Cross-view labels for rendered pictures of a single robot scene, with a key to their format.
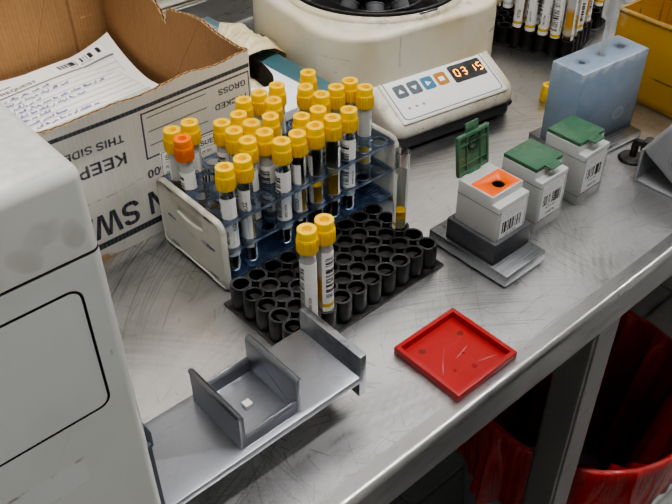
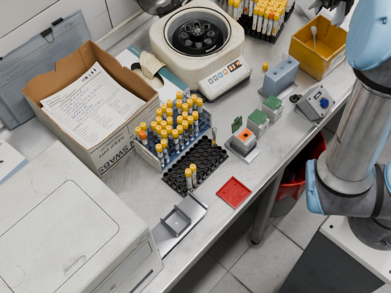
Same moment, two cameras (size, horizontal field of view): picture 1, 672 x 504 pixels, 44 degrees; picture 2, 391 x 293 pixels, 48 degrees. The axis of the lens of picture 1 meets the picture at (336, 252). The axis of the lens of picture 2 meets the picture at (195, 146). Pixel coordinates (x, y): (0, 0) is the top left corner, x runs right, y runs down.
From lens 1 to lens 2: 0.57 m
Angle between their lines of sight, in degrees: 21
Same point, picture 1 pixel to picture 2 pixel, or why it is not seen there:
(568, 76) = (270, 79)
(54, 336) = (142, 249)
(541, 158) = (260, 118)
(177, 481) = (162, 249)
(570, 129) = (270, 102)
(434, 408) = (228, 213)
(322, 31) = (180, 65)
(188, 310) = (150, 182)
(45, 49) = (75, 72)
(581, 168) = (274, 116)
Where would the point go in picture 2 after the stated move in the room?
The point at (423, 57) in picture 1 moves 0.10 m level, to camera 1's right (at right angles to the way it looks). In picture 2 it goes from (218, 66) to (252, 63)
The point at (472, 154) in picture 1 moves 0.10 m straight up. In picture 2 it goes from (237, 125) to (239, 103)
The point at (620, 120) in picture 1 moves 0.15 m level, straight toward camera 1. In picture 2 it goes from (290, 84) to (281, 124)
